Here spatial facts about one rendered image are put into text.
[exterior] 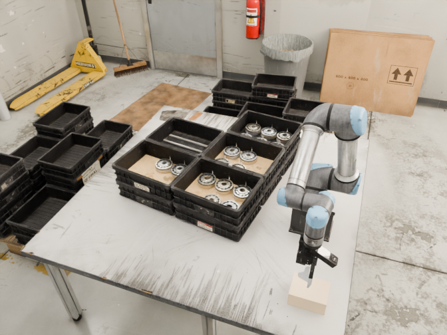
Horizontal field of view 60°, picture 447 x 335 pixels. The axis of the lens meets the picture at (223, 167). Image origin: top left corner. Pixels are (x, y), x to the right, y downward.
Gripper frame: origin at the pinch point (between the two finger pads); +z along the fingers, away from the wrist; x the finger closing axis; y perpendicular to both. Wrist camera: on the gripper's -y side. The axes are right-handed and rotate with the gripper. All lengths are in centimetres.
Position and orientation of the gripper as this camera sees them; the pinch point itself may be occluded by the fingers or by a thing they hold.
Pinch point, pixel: (312, 274)
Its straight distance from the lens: 170.7
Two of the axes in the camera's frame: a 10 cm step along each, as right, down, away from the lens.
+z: 0.3, 7.9, 6.1
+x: -3.5, 5.8, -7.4
